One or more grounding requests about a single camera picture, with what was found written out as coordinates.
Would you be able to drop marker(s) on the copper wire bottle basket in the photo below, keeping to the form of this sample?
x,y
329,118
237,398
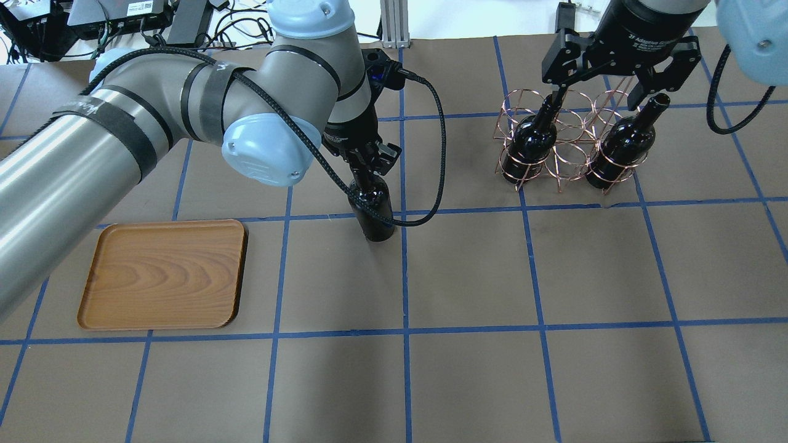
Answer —
x,y
580,132

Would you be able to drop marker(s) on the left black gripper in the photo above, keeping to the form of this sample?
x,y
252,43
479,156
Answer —
x,y
352,132

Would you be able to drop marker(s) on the aluminium frame post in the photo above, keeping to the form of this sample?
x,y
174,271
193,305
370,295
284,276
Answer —
x,y
394,18

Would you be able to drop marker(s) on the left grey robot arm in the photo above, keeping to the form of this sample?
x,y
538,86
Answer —
x,y
314,89

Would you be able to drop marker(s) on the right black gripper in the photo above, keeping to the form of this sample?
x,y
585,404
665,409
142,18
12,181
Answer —
x,y
640,27

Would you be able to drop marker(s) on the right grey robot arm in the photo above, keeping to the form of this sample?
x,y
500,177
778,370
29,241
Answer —
x,y
755,31

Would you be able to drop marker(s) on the wooden tray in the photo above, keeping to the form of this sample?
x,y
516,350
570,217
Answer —
x,y
175,275

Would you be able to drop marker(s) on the dark wine bottle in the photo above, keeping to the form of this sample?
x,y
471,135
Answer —
x,y
625,145
374,192
533,138

